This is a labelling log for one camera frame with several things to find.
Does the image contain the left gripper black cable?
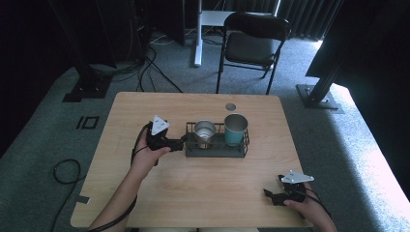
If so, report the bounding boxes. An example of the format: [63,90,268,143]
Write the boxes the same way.
[48,122,153,232]

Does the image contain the tall teal metal cup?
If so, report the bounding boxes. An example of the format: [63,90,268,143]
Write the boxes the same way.
[223,113,249,148]

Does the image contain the black wire basket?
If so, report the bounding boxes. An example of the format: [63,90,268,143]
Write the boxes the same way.
[185,121,251,159]

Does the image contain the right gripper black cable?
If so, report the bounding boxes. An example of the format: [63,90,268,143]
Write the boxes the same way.
[301,187,334,220]

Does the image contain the person's left hand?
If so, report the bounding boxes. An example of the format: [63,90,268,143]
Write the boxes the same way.
[130,140,172,178]

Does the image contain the silver metal cup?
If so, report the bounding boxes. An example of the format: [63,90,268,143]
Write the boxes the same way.
[192,120,218,151]

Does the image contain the black metal stand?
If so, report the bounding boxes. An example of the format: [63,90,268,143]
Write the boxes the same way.
[295,28,345,115]
[47,0,114,103]

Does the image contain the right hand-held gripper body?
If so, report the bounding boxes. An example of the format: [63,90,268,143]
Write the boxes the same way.
[273,169,316,208]

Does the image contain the black floor cables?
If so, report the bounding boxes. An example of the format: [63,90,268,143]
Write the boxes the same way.
[88,32,185,95]

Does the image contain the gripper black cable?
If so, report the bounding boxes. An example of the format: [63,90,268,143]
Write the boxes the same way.
[301,187,334,220]
[48,122,153,232]

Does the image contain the black folding chair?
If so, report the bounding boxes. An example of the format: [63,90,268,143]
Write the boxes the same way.
[215,12,292,97]

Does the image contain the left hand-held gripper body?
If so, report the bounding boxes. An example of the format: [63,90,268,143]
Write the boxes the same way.
[145,114,186,153]

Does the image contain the person's right hand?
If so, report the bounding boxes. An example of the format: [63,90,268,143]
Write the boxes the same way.
[282,184,327,223]

